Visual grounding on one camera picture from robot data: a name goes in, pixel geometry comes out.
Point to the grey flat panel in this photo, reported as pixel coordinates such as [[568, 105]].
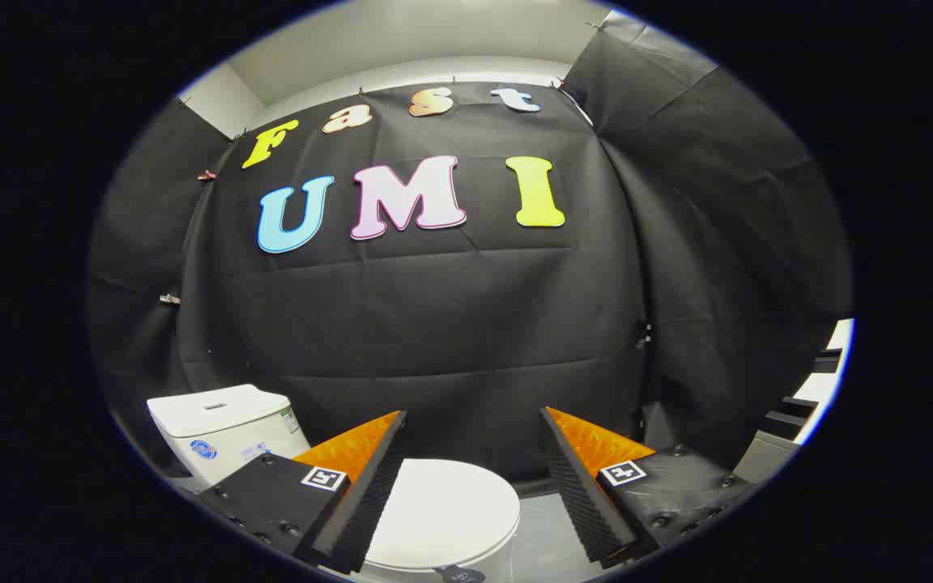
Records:
[[766, 457]]

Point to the round black lid tab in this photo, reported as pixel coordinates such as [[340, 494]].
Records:
[[460, 576]]

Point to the white toilet tank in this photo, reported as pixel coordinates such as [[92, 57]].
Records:
[[215, 421]]

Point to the black backdrop cloth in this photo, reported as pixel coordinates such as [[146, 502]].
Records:
[[434, 324]]

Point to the white toilet lid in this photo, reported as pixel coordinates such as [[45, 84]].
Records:
[[450, 510]]

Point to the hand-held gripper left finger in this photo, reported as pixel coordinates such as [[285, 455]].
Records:
[[369, 502]]

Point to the white board with black bars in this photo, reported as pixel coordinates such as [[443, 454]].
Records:
[[827, 387]]

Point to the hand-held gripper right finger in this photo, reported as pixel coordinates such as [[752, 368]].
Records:
[[584, 502]]

